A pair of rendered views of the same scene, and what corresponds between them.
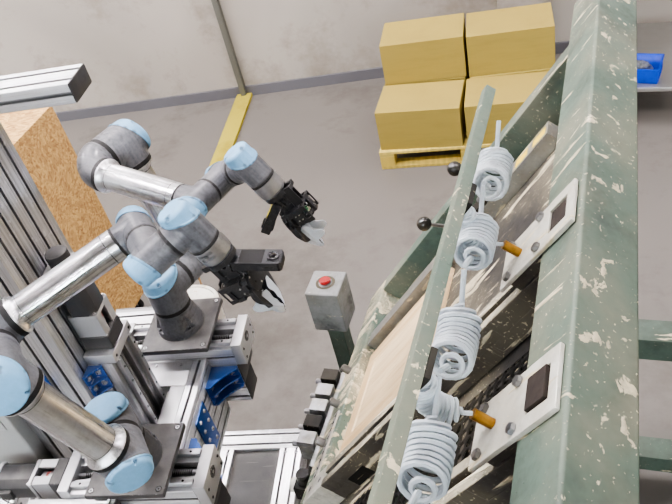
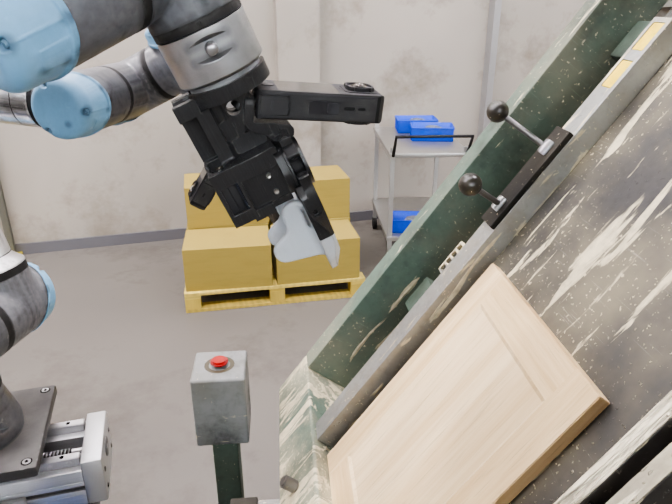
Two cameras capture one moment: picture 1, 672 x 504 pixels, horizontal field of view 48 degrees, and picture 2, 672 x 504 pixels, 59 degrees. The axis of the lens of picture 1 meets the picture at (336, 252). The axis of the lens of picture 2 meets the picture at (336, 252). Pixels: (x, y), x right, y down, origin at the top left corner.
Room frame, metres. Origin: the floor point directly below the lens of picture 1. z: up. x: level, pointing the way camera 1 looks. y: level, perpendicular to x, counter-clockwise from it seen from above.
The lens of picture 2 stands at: (0.79, 0.43, 1.70)
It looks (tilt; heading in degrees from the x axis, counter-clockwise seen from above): 23 degrees down; 329
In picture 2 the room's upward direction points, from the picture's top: straight up
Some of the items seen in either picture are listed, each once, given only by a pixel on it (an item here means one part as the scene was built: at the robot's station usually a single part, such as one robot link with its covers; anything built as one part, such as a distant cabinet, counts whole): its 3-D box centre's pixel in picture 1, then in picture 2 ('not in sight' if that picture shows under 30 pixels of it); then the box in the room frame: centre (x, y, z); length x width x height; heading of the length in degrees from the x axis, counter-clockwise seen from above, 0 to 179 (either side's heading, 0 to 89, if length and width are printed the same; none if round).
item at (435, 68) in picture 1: (467, 87); (270, 233); (4.02, -1.03, 0.32); 1.13 x 0.78 x 0.65; 75
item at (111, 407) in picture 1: (111, 422); not in sight; (1.30, 0.66, 1.20); 0.13 x 0.12 x 0.14; 18
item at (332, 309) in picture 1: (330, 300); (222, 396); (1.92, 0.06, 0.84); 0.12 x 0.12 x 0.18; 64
